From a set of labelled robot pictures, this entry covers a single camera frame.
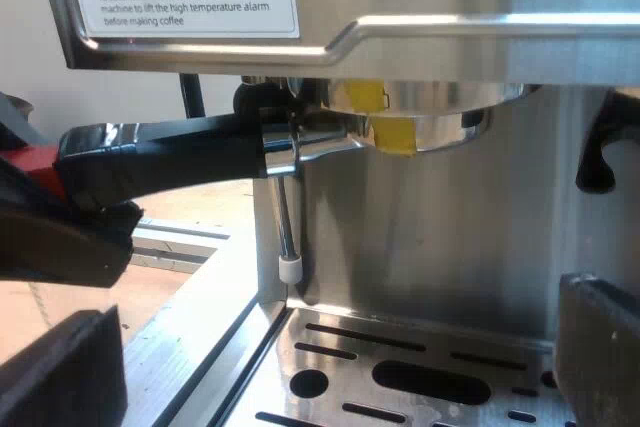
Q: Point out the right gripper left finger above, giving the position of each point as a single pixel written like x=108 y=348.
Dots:
x=60 y=377

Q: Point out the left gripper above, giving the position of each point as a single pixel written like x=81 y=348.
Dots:
x=45 y=242

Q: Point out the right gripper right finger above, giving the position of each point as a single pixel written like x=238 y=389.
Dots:
x=605 y=357

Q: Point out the steel espresso machine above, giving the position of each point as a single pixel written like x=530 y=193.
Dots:
x=450 y=227

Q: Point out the metal block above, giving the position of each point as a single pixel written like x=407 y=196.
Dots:
x=195 y=327

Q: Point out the aluminium rail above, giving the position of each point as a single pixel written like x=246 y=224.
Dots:
x=175 y=247

